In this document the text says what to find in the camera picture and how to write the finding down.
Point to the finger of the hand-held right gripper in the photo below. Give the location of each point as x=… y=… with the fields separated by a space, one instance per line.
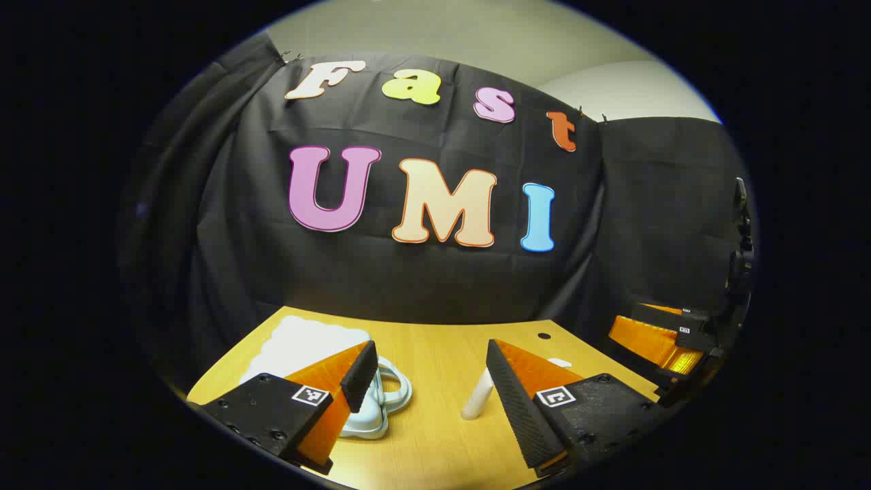
x=663 y=316
x=653 y=347

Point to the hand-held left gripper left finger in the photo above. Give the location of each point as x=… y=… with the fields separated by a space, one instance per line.
x=359 y=378

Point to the black backdrop cloth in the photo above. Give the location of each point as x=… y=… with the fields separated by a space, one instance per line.
x=435 y=286

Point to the white skin care tube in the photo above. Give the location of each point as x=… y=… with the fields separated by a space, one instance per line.
x=476 y=401

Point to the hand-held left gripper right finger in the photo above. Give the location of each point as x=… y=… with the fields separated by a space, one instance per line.
x=517 y=408

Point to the small light blue suitcase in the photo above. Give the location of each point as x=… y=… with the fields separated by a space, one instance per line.
x=299 y=344

